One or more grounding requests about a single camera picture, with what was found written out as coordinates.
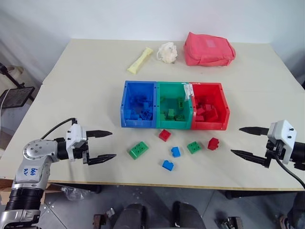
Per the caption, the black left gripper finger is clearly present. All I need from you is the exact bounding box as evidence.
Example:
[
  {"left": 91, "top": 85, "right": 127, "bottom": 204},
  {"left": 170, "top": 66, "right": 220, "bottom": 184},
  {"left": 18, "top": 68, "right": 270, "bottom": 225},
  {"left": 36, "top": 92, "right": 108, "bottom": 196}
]
[
  {"left": 85, "top": 130, "right": 113, "bottom": 140},
  {"left": 88, "top": 154, "right": 117, "bottom": 167}
]

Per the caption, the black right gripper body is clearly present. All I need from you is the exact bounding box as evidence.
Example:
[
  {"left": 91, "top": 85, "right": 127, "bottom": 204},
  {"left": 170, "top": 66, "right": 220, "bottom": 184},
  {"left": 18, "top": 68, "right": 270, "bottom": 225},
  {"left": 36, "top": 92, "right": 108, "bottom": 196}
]
[{"left": 263, "top": 140, "right": 287, "bottom": 169}]

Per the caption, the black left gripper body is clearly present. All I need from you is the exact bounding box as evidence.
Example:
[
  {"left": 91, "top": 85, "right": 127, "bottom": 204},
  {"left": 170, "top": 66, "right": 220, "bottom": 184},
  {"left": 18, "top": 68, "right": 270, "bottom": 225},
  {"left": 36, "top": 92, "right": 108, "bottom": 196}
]
[{"left": 71, "top": 139, "right": 91, "bottom": 166}]

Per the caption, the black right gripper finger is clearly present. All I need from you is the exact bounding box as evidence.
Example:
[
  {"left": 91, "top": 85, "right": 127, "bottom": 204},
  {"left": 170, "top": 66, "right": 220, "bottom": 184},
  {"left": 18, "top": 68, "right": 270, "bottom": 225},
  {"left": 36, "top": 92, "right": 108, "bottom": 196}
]
[
  {"left": 238, "top": 126, "right": 271, "bottom": 136},
  {"left": 230, "top": 149, "right": 267, "bottom": 167}
]

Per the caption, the large green toy brick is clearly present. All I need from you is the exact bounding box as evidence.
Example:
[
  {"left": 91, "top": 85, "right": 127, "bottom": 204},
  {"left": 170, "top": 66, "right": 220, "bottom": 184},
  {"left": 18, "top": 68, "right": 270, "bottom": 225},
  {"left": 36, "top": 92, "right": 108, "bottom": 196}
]
[{"left": 128, "top": 140, "right": 150, "bottom": 159}]

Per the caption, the crumpled clear plastic bag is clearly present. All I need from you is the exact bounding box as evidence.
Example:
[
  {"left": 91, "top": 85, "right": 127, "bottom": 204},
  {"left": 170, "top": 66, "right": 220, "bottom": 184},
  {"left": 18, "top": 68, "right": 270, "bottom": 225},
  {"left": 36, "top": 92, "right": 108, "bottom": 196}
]
[{"left": 60, "top": 187, "right": 86, "bottom": 200}]

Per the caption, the red plastic bin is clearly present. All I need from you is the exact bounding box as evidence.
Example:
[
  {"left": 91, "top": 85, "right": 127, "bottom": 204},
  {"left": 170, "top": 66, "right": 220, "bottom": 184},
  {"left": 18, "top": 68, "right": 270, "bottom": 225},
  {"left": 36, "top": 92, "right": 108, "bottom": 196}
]
[{"left": 189, "top": 82, "right": 232, "bottom": 131}]

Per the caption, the blue plastic bin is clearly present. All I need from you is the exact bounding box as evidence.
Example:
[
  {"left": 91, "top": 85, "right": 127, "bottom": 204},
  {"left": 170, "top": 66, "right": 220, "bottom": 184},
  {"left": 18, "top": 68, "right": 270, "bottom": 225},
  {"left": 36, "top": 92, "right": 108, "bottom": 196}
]
[{"left": 120, "top": 80, "right": 159, "bottom": 128}]

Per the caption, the small green toy brick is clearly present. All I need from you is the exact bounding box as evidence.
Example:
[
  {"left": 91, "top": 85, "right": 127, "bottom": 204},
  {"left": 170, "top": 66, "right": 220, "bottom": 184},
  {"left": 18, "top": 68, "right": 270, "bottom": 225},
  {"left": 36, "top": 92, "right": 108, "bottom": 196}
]
[{"left": 186, "top": 141, "right": 203, "bottom": 155}]

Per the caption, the white paper label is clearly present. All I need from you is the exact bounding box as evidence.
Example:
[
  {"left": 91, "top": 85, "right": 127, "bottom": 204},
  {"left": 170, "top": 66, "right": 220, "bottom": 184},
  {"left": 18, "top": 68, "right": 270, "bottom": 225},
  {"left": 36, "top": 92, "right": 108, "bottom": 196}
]
[{"left": 182, "top": 83, "right": 195, "bottom": 101}]

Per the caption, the yellow tube packet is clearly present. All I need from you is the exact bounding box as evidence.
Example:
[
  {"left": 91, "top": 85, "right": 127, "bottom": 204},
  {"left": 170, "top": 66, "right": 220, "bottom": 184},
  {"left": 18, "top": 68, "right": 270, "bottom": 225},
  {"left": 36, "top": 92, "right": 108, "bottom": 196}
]
[{"left": 126, "top": 47, "right": 153, "bottom": 74}]

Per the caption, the black stand with tablet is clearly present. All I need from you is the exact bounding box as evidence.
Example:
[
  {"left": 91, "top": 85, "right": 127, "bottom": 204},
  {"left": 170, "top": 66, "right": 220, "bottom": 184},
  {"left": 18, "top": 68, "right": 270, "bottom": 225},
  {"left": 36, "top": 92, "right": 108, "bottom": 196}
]
[{"left": 0, "top": 62, "right": 36, "bottom": 110}]

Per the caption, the green plastic bin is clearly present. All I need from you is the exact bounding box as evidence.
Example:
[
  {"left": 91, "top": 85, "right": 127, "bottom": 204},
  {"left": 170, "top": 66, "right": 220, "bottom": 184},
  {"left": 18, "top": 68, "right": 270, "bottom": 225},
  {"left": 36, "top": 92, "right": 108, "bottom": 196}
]
[{"left": 154, "top": 81, "right": 194, "bottom": 130}]

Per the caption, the pink fabric bag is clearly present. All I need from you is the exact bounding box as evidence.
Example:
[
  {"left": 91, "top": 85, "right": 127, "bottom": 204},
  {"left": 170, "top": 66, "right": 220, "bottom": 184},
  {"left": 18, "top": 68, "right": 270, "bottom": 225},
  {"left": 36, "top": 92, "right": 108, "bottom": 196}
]
[{"left": 183, "top": 31, "right": 237, "bottom": 67}]

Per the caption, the white mesh bath sponge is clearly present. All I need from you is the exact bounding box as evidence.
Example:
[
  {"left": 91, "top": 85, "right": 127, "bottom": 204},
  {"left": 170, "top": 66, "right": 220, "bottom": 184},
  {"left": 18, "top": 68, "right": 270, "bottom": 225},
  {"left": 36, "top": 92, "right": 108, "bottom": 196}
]
[{"left": 156, "top": 42, "right": 179, "bottom": 64}]

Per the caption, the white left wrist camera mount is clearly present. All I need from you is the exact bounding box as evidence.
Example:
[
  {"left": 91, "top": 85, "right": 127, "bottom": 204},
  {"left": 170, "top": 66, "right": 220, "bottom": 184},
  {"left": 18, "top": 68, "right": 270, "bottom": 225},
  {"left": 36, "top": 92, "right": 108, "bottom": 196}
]
[{"left": 66, "top": 124, "right": 90, "bottom": 160}]

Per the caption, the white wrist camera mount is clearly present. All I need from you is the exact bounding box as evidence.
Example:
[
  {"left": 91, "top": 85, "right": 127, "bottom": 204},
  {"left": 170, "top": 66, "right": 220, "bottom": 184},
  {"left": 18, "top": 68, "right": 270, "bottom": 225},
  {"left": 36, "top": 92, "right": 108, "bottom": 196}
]
[
  {"left": 267, "top": 119, "right": 298, "bottom": 165},
  {"left": 66, "top": 124, "right": 90, "bottom": 160}
]

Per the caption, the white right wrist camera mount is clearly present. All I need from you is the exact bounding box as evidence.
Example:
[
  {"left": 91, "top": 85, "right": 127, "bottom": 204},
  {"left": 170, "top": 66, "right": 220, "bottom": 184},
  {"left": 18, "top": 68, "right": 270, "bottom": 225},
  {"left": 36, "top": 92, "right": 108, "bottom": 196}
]
[{"left": 267, "top": 119, "right": 298, "bottom": 165}]

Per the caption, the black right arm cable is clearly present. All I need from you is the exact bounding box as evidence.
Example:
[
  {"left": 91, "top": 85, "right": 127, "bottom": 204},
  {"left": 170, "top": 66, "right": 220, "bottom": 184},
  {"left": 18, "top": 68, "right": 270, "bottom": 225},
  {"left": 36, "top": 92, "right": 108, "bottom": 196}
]
[{"left": 274, "top": 156, "right": 305, "bottom": 189}]

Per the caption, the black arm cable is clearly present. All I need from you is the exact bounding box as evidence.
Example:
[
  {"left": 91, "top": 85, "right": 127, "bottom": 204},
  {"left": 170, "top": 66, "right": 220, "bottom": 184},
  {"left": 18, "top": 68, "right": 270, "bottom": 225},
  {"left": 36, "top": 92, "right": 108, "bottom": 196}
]
[
  {"left": 274, "top": 156, "right": 305, "bottom": 189},
  {"left": 40, "top": 117, "right": 78, "bottom": 140}
]

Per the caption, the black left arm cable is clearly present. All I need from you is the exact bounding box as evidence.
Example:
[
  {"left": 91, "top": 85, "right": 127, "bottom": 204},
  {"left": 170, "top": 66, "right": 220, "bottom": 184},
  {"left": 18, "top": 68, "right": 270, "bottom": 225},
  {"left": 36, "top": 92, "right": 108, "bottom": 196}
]
[{"left": 40, "top": 117, "right": 78, "bottom": 140}]

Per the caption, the white cable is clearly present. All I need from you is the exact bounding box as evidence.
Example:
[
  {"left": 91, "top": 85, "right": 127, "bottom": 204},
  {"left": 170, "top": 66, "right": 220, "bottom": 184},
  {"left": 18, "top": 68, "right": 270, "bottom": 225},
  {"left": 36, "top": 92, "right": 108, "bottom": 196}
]
[{"left": 0, "top": 89, "right": 10, "bottom": 134}]

